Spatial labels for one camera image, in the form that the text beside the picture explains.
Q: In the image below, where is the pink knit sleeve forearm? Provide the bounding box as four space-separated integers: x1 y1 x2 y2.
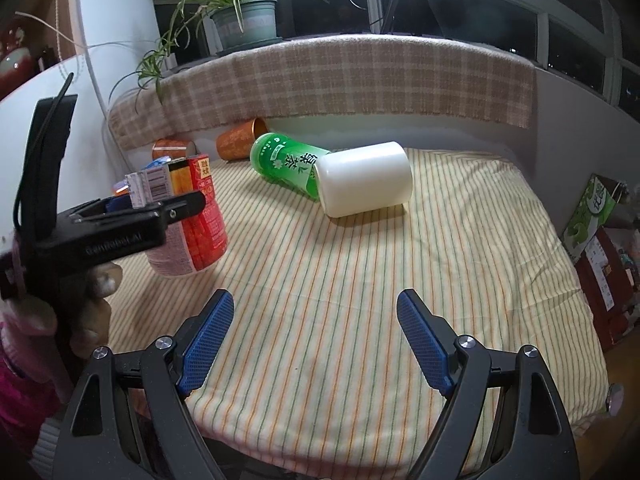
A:
1 313 68 479

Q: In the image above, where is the copper cup left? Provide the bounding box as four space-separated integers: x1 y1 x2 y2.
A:
151 139 198 160

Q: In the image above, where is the copper cup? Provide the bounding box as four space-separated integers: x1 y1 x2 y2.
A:
216 118 269 162
151 139 198 160

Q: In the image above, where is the copper cup right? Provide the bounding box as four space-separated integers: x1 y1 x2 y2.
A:
216 118 269 162

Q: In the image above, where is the white paper cup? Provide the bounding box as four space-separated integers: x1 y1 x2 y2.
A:
314 142 413 218

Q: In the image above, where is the person's left hand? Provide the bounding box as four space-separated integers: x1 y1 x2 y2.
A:
1 262 122 361

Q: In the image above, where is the red box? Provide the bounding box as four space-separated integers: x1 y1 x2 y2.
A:
575 228 636 352

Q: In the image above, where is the striped yellow mat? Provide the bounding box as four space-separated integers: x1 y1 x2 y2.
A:
110 150 608 479

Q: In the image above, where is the green white carton box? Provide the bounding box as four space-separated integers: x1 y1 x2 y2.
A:
561 174 628 263

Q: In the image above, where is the spider plant in green pot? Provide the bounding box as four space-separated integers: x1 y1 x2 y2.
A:
108 0 328 103

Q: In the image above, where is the plaid beige cloth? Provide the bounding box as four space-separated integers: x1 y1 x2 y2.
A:
107 35 536 150

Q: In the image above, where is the black tripod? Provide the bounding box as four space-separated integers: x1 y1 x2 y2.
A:
380 0 442 37

